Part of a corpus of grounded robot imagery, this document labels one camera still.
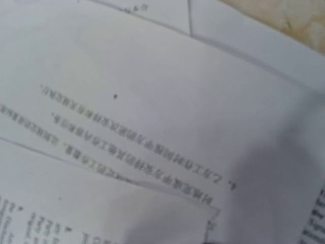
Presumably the white printed sheet middle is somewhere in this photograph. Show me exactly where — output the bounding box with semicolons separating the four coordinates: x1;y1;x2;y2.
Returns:
1;1;324;243

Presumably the white printed sheet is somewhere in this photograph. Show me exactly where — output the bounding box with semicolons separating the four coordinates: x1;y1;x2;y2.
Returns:
100;1;324;91
1;1;324;243

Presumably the white printed sheet back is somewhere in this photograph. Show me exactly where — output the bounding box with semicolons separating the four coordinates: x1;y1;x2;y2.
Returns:
100;1;324;91

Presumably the white printed sheet dense text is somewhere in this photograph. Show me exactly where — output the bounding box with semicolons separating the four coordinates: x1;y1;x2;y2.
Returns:
1;142;216;243

